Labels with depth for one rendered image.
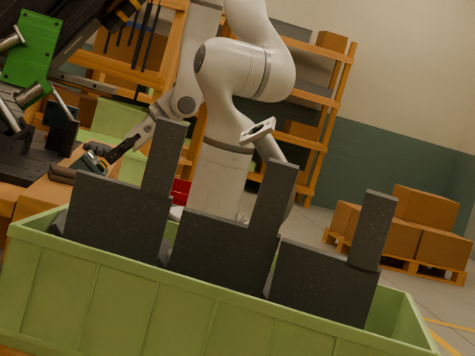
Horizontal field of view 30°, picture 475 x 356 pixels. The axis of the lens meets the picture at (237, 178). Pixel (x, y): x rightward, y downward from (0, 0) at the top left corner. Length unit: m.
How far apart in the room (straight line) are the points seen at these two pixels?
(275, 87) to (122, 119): 3.34
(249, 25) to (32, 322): 1.02
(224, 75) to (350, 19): 10.13
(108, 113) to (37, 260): 4.12
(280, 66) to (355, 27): 10.08
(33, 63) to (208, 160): 0.68
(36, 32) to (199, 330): 1.41
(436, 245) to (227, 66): 6.81
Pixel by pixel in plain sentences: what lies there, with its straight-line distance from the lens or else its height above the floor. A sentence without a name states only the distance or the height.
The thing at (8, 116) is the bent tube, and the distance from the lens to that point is 2.40.
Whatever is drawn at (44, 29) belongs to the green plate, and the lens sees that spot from 2.49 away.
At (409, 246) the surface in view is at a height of 0.26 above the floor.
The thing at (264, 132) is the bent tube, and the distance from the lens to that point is 1.26.
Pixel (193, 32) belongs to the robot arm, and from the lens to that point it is 2.36.
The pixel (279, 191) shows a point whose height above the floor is 1.10.
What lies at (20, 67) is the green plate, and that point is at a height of 1.12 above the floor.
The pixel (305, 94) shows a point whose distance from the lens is 11.22.
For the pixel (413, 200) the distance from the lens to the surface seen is 8.85.
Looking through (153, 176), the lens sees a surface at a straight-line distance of 1.32.
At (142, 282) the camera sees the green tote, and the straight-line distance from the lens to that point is 1.23.
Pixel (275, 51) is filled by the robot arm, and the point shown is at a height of 1.33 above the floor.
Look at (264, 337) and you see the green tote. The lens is 1.23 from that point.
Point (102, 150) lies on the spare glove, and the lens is 2.84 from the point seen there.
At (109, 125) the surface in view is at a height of 0.81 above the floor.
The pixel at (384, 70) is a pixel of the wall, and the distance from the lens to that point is 12.19.
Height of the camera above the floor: 1.23
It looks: 6 degrees down
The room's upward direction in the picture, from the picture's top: 16 degrees clockwise
